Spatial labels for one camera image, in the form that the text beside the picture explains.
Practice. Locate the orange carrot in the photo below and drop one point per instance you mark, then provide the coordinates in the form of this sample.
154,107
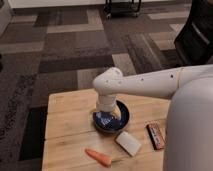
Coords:
100,157

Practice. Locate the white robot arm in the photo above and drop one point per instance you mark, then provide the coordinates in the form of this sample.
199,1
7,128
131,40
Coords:
189,122

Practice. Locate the black rolling cart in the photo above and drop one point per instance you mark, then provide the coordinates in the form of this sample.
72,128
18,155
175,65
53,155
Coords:
122,8

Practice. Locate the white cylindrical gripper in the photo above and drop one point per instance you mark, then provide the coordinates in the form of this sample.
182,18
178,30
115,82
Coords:
107,103

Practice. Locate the dark blue ceramic bowl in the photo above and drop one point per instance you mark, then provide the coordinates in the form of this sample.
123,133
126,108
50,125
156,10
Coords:
108,123

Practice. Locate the black office chair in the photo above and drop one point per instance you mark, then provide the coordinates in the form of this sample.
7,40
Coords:
194,43

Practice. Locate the white rectangular sponge block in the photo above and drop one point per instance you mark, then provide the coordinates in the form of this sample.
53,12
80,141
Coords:
128,143

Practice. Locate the red brown snack bar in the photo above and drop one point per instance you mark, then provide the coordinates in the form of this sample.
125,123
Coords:
155,136

